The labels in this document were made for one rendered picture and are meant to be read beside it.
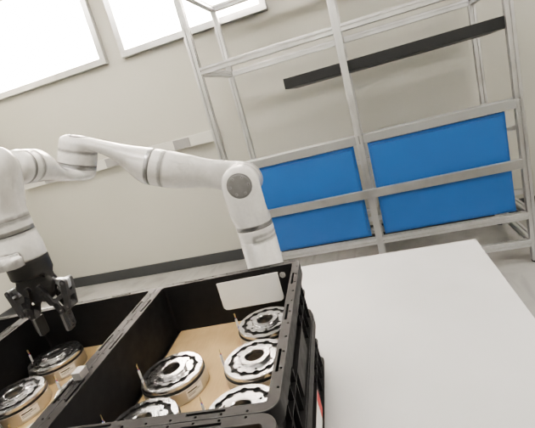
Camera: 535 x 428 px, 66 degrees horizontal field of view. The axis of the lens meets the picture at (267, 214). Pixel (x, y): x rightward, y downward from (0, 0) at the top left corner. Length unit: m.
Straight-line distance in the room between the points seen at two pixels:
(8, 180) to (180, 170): 0.37
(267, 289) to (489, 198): 1.98
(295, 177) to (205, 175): 1.54
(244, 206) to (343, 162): 1.57
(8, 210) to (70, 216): 3.57
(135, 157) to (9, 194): 0.31
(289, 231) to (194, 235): 1.39
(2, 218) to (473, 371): 0.86
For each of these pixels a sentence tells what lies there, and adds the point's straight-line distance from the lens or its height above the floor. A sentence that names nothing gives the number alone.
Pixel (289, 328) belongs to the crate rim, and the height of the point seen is 0.93.
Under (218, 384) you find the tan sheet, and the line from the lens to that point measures 0.71.
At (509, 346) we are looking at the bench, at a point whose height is 0.70.
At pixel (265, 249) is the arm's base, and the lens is 1.00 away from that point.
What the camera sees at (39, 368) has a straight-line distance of 0.95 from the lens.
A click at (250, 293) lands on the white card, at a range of 0.83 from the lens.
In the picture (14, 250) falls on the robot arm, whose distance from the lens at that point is 0.86.
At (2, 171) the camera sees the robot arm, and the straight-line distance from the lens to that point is 0.84.
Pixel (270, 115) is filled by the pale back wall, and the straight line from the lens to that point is 3.40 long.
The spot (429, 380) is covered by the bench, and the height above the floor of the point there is 0.70.
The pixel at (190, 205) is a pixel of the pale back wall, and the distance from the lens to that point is 3.75.
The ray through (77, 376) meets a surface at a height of 0.94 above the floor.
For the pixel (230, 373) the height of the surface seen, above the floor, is 0.86.
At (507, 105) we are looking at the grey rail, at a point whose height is 0.91.
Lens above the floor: 1.22
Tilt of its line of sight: 14 degrees down
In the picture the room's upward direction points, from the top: 15 degrees counter-clockwise
